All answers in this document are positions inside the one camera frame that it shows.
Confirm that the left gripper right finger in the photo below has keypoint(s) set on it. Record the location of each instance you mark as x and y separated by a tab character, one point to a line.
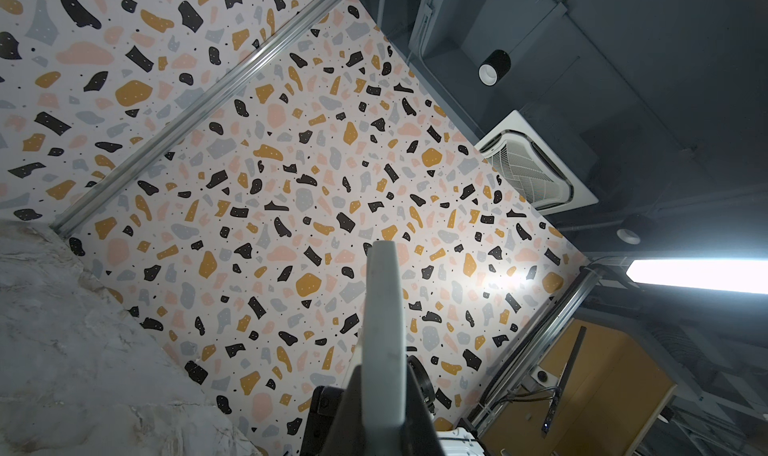
418	435

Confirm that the white ceiling air conditioner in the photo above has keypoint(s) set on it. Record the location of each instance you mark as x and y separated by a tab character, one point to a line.
543	158

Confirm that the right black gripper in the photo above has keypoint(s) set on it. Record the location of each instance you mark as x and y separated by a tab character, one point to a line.
323	407

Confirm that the white LED light bar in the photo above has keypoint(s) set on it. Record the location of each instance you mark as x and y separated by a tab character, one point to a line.
735	275

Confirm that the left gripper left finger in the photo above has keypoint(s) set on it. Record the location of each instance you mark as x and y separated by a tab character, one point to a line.
346	436

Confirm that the black ceiling spotlight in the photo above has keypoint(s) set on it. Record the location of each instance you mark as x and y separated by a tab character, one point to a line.
494	67

